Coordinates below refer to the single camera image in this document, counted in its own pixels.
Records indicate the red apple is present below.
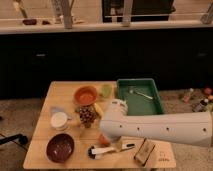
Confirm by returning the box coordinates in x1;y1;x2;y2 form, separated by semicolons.
99;135;110;146

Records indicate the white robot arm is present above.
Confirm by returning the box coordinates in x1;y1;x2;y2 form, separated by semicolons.
99;99;213;147

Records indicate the green cup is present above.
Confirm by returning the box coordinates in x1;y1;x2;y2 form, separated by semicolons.
101;84;112;98

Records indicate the white paper cup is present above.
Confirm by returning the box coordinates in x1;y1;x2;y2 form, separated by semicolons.
50;112;68;130

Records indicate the brown rectangular box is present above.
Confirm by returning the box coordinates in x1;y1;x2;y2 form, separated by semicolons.
134;139;155;166

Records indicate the bunch of dark grapes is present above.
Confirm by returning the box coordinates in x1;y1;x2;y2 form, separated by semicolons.
77;106;98;128

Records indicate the green plastic tray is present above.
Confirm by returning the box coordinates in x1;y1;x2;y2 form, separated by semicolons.
117;78;164;116

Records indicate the wooden folding table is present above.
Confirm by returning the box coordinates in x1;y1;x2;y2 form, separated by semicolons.
22;80;177;170

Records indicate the metal spoon in tray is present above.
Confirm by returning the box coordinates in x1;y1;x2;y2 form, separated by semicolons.
129;89;153;100

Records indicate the orange bowl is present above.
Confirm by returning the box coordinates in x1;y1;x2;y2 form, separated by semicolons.
74;86;98;106

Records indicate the dark brown bowl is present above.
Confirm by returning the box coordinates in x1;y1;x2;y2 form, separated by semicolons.
46;133;75;163

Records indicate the black chair leg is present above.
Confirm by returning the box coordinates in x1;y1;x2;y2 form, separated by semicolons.
0;134;28;145

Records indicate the white handled dish brush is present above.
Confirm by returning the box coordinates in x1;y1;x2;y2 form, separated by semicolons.
88;143;135;159

